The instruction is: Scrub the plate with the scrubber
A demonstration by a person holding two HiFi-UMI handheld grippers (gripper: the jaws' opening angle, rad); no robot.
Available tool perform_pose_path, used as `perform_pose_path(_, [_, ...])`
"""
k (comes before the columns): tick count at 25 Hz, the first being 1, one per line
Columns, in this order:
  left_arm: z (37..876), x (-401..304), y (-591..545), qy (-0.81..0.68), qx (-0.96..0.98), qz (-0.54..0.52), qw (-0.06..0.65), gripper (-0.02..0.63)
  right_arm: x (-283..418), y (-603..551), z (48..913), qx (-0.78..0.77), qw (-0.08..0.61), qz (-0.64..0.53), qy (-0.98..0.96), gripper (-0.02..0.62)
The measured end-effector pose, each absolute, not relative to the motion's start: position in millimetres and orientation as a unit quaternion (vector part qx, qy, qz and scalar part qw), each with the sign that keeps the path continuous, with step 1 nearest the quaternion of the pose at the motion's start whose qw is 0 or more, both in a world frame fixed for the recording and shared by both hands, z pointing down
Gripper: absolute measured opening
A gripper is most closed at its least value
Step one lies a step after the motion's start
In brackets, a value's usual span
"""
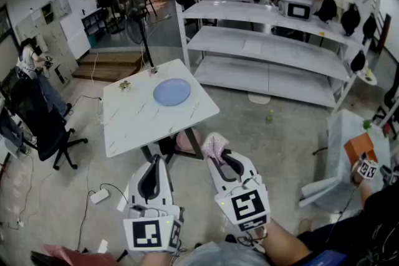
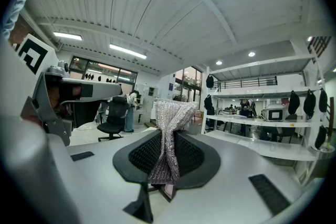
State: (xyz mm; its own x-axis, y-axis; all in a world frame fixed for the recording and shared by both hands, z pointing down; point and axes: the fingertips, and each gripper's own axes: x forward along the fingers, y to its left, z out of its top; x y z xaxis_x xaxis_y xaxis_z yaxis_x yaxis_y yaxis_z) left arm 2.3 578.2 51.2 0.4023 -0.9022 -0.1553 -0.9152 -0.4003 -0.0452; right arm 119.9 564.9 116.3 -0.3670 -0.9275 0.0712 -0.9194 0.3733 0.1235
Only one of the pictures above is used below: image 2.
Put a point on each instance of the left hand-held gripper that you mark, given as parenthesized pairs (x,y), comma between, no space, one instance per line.
(31,86)

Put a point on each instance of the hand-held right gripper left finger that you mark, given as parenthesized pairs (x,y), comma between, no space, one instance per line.
(105,178)

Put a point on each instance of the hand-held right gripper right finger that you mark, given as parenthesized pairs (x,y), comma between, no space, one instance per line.
(231,178)

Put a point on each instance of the silver glitter cloth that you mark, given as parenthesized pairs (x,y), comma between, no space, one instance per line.
(168,118)

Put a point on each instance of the person's left forearm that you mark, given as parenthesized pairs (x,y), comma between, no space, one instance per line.
(18,31)

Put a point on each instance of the person's left hand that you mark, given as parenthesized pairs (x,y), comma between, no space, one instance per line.
(54,97)

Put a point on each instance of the black office chair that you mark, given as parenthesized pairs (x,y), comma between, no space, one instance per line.
(116,107)

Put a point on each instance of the dark framed window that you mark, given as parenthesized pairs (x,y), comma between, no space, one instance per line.
(105,70)

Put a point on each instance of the white metal lockers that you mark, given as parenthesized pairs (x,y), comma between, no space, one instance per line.
(145,112)

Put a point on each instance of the long ceiling light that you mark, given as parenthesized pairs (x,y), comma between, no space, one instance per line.
(67,36)
(128,51)

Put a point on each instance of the white shelving rack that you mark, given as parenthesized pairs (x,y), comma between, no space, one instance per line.
(275,123)

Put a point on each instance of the white box appliance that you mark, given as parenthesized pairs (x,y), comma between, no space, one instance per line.
(274,112)

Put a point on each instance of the black cap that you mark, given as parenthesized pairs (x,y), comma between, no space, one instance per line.
(320,137)
(323,101)
(294,103)
(309,105)
(208,102)
(209,81)

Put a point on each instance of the black railing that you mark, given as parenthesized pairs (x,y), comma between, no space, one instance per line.
(275,81)

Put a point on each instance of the round ceiling light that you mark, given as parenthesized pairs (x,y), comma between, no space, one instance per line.
(251,54)
(219,62)

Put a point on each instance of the person's light blue clothing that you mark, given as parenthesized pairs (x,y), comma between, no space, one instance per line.
(13,8)

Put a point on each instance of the blue wall poster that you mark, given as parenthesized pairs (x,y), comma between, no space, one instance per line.
(171,89)

